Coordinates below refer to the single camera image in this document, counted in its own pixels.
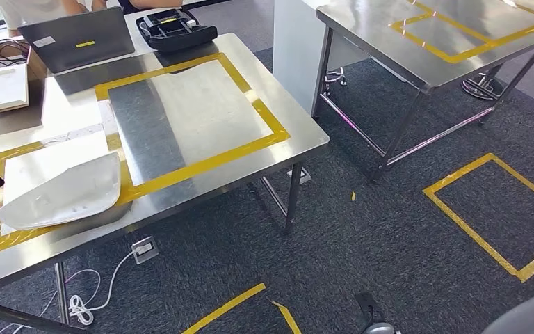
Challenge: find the large white plastic part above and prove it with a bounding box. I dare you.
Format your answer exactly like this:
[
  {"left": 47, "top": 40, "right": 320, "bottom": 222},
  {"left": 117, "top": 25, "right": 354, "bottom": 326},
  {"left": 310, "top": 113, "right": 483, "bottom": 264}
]
[{"left": 0, "top": 151, "right": 122, "bottom": 232}]

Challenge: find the steel workbench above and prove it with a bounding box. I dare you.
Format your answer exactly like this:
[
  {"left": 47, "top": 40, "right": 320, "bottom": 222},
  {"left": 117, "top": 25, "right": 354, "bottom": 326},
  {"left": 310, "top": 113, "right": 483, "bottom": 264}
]
[
  {"left": 0, "top": 32, "right": 330, "bottom": 334},
  {"left": 315, "top": 0, "right": 534, "bottom": 183}
]

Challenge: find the cardboard box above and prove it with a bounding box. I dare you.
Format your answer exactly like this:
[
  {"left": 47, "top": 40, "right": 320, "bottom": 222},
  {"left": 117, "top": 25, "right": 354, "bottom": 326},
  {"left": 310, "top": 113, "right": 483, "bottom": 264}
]
[{"left": 0, "top": 38, "right": 49, "bottom": 118}]

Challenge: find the grey laptop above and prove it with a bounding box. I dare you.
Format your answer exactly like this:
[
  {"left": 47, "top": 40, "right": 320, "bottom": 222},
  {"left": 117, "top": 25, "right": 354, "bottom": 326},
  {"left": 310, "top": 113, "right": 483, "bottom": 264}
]
[{"left": 17, "top": 5, "right": 136, "bottom": 75}]

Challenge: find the grey floor socket plate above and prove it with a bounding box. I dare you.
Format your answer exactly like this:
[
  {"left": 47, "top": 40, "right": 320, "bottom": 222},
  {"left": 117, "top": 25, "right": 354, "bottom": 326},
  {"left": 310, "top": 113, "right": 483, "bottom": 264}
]
[
  {"left": 286, "top": 166, "right": 313, "bottom": 186},
  {"left": 130, "top": 235, "right": 160, "bottom": 265}
]

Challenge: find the person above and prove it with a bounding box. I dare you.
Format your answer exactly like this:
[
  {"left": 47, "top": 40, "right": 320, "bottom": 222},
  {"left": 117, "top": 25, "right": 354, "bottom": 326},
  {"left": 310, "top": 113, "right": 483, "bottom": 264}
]
[
  {"left": 118, "top": 0, "right": 185, "bottom": 11},
  {"left": 0, "top": 0, "right": 108, "bottom": 38}
]

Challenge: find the black open case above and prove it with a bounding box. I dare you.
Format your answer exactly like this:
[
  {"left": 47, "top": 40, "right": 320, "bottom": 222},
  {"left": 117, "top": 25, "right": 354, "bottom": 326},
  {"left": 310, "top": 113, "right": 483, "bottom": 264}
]
[{"left": 136, "top": 8, "right": 219, "bottom": 53}]

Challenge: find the white cabinet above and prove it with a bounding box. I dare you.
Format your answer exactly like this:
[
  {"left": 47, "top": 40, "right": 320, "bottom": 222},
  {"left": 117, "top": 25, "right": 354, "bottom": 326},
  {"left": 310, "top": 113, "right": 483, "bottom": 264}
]
[{"left": 272, "top": 0, "right": 370, "bottom": 116}]

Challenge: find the chrome stool base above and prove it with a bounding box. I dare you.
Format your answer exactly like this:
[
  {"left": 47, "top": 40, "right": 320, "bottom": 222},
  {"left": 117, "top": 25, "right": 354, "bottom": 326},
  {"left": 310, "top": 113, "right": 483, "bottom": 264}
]
[
  {"left": 323, "top": 67, "right": 348, "bottom": 94},
  {"left": 460, "top": 72, "right": 506, "bottom": 102}
]

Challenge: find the black cable bundle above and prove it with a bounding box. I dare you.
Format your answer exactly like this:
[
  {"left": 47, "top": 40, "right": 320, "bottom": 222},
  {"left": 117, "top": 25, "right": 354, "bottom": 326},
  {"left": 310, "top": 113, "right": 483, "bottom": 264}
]
[{"left": 0, "top": 38, "right": 31, "bottom": 71}]

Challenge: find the white power cable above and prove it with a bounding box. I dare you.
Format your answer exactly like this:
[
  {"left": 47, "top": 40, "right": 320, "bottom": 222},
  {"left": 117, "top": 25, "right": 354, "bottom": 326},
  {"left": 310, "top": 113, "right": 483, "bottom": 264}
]
[{"left": 0, "top": 250, "right": 135, "bottom": 334}]

